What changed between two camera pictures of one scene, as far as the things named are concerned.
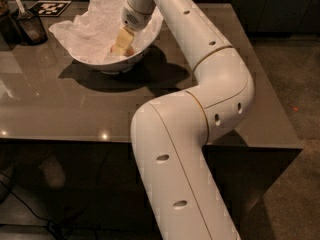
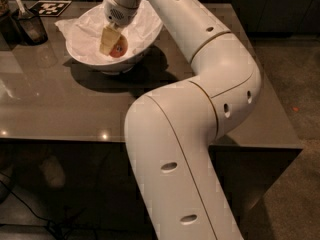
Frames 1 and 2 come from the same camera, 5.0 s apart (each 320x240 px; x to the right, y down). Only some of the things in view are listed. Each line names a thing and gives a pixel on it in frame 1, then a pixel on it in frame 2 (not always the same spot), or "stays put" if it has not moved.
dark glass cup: [31, 27] stays put
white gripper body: [134, 18] → [119, 14]
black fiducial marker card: [49, 8] stays put
